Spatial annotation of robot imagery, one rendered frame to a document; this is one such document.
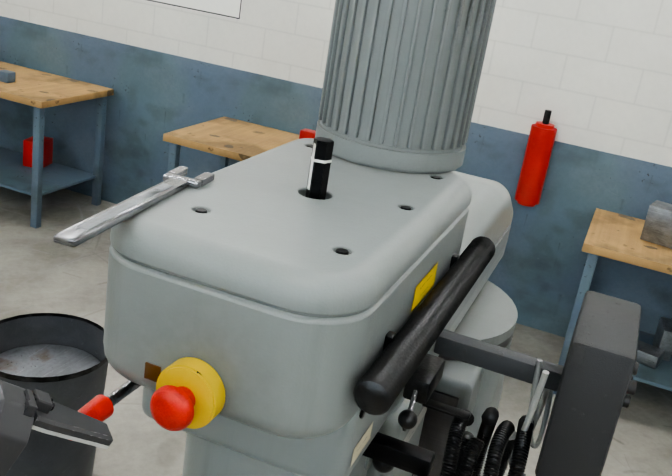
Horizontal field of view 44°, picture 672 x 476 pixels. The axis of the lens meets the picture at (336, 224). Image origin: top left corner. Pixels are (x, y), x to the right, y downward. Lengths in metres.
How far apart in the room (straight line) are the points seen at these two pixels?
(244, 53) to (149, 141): 1.02
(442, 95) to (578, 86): 4.04
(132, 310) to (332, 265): 0.19
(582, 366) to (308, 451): 0.40
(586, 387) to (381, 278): 0.45
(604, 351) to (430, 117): 0.36
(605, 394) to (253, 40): 4.74
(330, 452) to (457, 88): 0.46
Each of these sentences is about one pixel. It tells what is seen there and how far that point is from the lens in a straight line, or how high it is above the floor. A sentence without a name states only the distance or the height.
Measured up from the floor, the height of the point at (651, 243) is 0.88.
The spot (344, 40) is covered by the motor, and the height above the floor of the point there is 2.03.
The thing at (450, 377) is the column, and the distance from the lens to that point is 1.33.
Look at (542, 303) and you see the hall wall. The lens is 5.36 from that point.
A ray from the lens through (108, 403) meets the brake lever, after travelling 0.82.
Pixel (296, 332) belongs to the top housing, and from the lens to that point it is 0.68.
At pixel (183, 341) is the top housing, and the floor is 1.80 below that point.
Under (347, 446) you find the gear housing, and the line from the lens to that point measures 0.83.
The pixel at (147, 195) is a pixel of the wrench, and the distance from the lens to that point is 0.79.
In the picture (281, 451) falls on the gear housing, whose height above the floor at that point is 1.66.
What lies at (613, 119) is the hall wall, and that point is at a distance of 5.04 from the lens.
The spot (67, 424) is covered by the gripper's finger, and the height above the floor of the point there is 1.83.
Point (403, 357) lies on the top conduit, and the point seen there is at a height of 1.80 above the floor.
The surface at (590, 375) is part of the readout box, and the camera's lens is 1.09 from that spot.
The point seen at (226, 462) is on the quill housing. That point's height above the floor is 1.59.
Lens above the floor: 2.15
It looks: 19 degrees down
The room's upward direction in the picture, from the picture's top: 9 degrees clockwise
